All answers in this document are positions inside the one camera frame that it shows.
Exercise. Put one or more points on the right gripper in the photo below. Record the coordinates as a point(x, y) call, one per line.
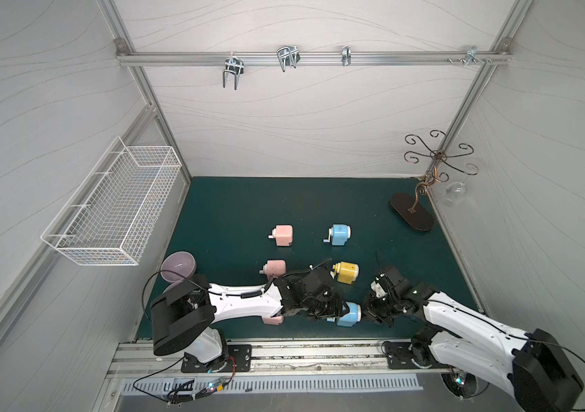
point(377, 305)

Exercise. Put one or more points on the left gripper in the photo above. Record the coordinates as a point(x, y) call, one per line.
point(330, 305)

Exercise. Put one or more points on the blue sharpener front row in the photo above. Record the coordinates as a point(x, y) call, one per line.
point(350, 318)

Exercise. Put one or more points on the blue sharpener row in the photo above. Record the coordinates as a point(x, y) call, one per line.
point(338, 235)
point(350, 318)

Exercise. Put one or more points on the yellow sharpener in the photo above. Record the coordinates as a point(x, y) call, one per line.
point(344, 272)

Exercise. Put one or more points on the pink sharpener front row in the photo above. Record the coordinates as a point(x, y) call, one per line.
point(277, 320)

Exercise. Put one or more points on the pink sharpener row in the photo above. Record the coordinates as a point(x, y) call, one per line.
point(277, 320)
point(282, 235)
point(274, 268)

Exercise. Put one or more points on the blue sharpener back row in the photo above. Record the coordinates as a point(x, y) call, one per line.
point(338, 235)

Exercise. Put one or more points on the pink sharpener back row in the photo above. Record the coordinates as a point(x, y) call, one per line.
point(282, 235)

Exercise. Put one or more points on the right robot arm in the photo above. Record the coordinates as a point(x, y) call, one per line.
point(532, 367)

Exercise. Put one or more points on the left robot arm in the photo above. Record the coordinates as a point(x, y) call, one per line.
point(182, 317)

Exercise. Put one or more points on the black metal hook stand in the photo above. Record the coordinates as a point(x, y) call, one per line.
point(409, 207)

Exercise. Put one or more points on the clear glass cup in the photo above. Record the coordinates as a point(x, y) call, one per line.
point(454, 194)

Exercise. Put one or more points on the purple bowl rear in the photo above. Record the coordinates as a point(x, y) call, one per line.
point(177, 267)

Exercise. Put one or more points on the metal hook small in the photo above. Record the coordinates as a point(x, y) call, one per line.
point(346, 56)

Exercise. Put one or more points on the metal hook middle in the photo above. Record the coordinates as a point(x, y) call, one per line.
point(288, 57)

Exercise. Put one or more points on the metal hook left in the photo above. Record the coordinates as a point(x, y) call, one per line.
point(234, 68)

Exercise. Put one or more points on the metal hook right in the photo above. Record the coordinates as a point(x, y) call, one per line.
point(471, 57)

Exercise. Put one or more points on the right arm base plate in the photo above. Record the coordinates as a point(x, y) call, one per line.
point(405, 355)

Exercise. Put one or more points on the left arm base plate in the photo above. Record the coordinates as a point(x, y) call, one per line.
point(234, 356)

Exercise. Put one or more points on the white slotted cable duct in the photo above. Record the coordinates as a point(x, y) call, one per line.
point(360, 383)

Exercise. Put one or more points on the white wire basket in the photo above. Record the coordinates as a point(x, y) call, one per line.
point(111, 215)

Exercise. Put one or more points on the aluminium top rail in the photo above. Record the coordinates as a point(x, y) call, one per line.
point(307, 58)

